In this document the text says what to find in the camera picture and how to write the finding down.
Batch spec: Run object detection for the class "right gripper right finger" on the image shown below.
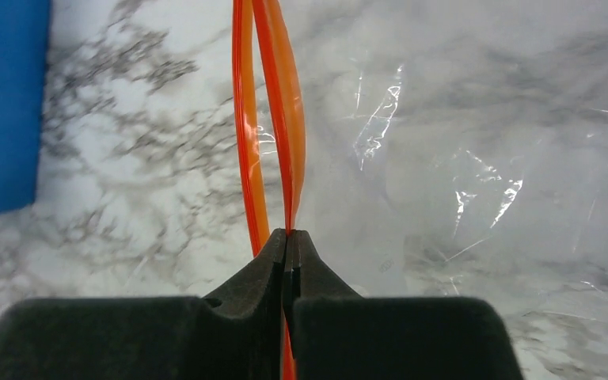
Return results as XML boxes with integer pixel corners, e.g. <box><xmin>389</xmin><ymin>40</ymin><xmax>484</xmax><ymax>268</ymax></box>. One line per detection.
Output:
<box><xmin>283</xmin><ymin>230</ymin><xmax>523</xmax><ymax>379</ymax></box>

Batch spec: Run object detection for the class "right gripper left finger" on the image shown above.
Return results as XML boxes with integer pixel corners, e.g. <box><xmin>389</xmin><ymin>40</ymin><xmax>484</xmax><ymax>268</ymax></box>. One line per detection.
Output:
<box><xmin>0</xmin><ymin>229</ymin><xmax>287</xmax><ymax>379</ymax></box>

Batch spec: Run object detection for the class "blue plastic bin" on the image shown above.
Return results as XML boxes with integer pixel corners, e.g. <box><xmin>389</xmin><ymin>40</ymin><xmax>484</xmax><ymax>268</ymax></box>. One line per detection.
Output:
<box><xmin>0</xmin><ymin>0</ymin><xmax>51</xmax><ymax>214</ymax></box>

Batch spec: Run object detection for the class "clear zip top bag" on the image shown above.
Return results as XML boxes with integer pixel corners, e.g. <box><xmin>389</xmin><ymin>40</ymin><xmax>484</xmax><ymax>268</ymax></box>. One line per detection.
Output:
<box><xmin>232</xmin><ymin>1</ymin><xmax>608</xmax><ymax>379</ymax></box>

